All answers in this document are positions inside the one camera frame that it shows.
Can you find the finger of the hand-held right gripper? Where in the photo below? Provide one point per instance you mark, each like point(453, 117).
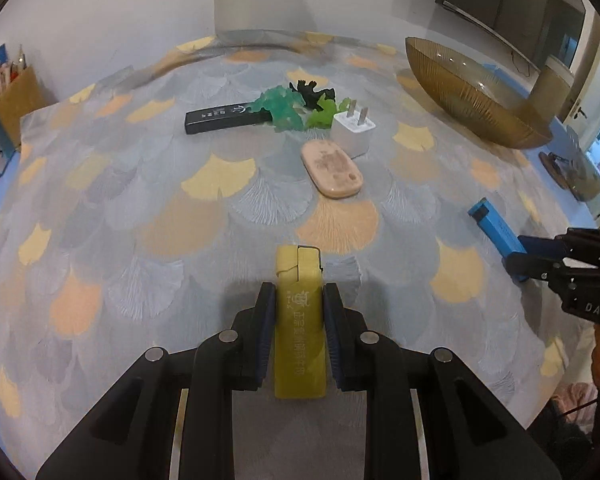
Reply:
point(535, 265)
point(540, 246)

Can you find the black dinosaur toy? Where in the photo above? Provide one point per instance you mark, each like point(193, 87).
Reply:
point(312, 92)

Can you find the teal translucent dinosaur toy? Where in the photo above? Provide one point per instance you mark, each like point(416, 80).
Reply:
point(285, 110)

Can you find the glass jar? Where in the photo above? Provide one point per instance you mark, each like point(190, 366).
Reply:
point(575, 175)

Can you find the fan-patterned grey tablecloth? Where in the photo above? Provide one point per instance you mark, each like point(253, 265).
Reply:
point(180, 235)

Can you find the bundle of pens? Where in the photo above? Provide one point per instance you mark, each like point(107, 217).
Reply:
point(10, 70)

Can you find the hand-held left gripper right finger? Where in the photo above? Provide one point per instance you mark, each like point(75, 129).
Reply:
point(332, 335)

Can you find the blue lighter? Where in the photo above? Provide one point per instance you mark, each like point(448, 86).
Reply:
point(495, 230)

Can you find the person's dark clothing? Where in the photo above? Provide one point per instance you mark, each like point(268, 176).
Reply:
point(570, 440)

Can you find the amber translucent cylinder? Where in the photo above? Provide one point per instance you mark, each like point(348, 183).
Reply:
point(552, 90)

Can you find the cardboard pen holder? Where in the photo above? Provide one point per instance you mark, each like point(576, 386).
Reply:
point(22, 105)

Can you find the white plug charger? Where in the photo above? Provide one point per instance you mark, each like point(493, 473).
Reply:
point(350, 135)

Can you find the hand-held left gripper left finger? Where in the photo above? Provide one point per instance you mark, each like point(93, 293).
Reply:
point(266, 335)

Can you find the yellow lighter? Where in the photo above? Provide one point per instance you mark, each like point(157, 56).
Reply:
point(300, 335)

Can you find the amber ribbed glass bowl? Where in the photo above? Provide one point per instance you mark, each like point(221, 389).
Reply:
point(470, 95)

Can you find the green translucent dinosaur toy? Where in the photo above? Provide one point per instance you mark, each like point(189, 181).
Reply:
point(322, 119)

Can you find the black box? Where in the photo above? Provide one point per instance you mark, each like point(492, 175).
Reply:
point(220, 117)

